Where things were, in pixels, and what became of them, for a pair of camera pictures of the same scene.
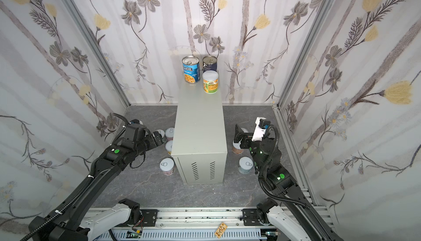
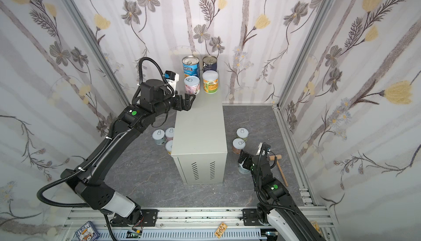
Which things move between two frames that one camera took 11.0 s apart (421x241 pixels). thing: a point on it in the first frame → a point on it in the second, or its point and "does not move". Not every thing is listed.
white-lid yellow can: [169, 147] does not move
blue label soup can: [191, 69] does not move
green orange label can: [210, 81] does not move
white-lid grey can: [245, 165] does not move
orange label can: [236, 148] does not move
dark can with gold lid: [209, 63] does not move
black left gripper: [155, 137] → [181, 102]
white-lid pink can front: [167, 166] → [192, 85]
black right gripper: [240, 139] → [249, 161]
